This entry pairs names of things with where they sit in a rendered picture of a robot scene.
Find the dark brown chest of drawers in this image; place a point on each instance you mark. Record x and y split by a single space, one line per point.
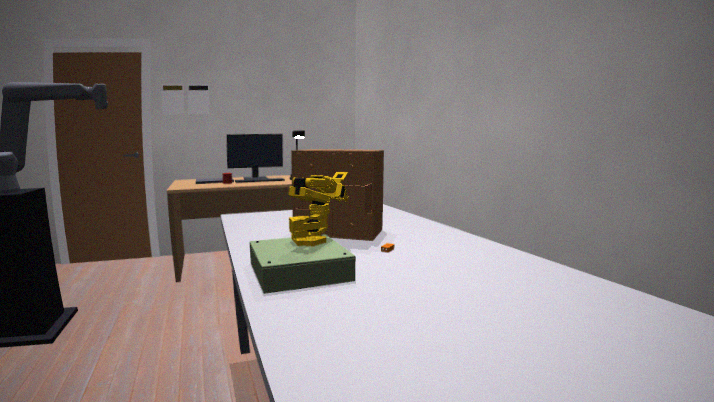
377 190

